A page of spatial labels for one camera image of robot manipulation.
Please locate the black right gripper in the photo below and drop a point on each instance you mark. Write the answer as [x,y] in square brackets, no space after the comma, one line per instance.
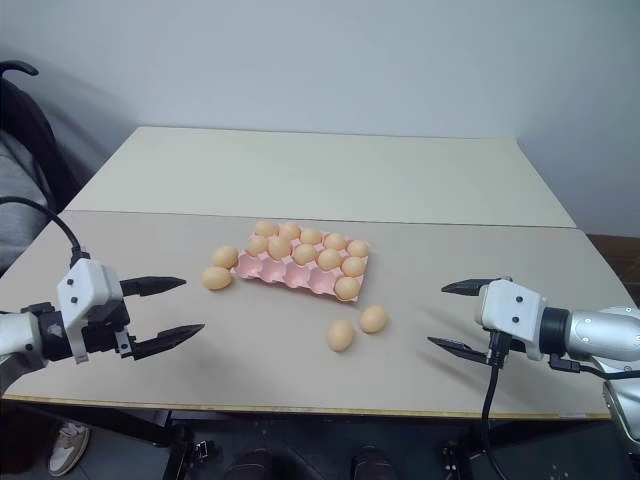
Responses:
[489,345]

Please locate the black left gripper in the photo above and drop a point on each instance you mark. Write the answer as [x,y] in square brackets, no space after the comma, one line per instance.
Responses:
[102,337]

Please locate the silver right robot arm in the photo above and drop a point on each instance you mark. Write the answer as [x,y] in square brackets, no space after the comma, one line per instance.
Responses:
[600,332]

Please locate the pink egg tray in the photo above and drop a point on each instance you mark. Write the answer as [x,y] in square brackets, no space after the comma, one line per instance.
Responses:
[295,275]

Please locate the brown egg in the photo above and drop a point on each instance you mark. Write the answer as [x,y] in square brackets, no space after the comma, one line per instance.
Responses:
[335,242]
[373,319]
[329,258]
[225,256]
[257,245]
[289,231]
[279,247]
[340,335]
[310,236]
[347,287]
[217,278]
[353,266]
[265,229]
[358,248]
[304,254]

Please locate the white and brown sneaker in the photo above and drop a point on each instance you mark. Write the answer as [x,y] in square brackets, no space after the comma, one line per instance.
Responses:
[67,447]

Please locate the grey cloth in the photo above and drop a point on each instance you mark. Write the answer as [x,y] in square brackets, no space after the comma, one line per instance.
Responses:
[15,200]

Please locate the black office chair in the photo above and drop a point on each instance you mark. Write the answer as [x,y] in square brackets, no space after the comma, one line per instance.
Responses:
[30,125]

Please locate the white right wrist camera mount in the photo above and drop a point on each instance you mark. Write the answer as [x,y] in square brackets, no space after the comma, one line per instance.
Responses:
[510,307]

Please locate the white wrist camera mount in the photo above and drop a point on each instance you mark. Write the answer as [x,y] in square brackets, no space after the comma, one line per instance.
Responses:
[85,280]
[510,307]

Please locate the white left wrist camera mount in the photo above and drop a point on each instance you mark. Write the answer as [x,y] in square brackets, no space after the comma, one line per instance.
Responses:
[85,280]

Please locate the black table frame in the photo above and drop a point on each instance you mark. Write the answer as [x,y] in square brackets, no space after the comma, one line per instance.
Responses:
[125,425]

